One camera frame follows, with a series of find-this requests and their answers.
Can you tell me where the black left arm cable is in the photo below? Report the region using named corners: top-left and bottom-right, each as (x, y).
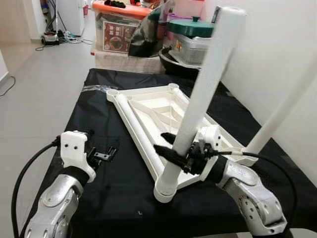
top-left (11, 139), bottom-right (62, 238)

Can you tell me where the storage box with orange lid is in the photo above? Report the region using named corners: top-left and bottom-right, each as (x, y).
top-left (93, 0), bottom-right (152, 53)

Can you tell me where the black tablecloth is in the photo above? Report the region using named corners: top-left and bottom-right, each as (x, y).
top-left (20, 67), bottom-right (317, 238)

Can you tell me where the clear plastic lidded container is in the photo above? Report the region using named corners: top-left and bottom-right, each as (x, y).
top-left (171, 34), bottom-right (211, 65)

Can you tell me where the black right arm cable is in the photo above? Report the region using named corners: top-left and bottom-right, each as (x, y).
top-left (213, 149), bottom-right (299, 219)

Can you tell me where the white household appliance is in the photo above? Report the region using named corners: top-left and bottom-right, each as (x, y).
top-left (54, 0), bottom-right (85, 35)

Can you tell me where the black wok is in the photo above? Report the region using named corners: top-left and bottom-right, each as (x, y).
top-left (158, 47), bottom-right (199, 75)

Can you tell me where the white plastic table leg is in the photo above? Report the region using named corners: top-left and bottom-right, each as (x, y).
top-left (154, 6), bottom-right (247, 203)
top-left (115, 93), bottom-right (166, 186)
top-left (245, 59), bottom-right (317, 155)

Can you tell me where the clear tape strip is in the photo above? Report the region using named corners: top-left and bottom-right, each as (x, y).
top-left (84, 84), bottom-right (109, 92)

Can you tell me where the green pot lid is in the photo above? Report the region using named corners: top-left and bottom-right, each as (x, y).
top-left (167, 17), bottom-right (214, 38)

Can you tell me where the dark picture frame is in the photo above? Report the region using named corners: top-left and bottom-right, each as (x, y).
top-left (212, 5), bottom-right (223, 25)

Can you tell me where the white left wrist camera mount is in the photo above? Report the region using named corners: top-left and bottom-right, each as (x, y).
top-left (60, 130), bottom-right (97, 183)

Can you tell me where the small vacuum cleaner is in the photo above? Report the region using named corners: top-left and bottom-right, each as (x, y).
top-left (41, 31), bottom-right (59, 45)

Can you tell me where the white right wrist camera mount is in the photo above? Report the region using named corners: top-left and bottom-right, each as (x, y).
top-left (196, 125), bottom-right (223, 174)

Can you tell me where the white plastic table top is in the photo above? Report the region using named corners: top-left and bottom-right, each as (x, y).
top-left (106, 83), bottom-right (258, 191)

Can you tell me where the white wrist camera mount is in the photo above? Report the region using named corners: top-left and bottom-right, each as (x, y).
top-left (196, 125), bottom-right (223, 174)
top-left (60, 130), bottom-right (97, 183)

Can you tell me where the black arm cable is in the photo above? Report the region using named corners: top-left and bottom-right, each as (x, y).
top-left (213, 149), bottom-right (299, 219)
top-left (11, 139), bottom-right (62, 238)

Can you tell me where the black shiny bag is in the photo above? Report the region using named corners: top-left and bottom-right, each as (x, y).
top-left (128, 7), bottom-right (171, 58)

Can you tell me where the beige cloth covered bench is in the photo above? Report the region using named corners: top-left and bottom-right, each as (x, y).
top-left (94, 47), bottom-right (166, 74)

